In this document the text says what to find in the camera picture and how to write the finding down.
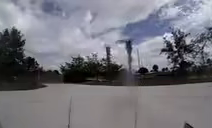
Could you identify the cluster of dark bushes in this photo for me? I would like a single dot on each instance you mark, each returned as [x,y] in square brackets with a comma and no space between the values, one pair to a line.
[89,68]

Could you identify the pale concrete pavement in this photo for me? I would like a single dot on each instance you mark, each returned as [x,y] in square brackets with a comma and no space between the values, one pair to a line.
[104,105]

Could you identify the dark grass strip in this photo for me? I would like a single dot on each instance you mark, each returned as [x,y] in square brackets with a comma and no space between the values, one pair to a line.
[150,80]

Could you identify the thin-branched dark tree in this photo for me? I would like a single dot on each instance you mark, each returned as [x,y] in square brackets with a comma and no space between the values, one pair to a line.
[180,51]

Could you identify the large dark tree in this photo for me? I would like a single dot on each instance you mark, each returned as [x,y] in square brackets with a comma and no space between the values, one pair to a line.
[9,55]

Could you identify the robot's own part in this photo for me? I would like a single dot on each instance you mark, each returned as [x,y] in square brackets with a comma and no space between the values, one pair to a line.
[188,125]

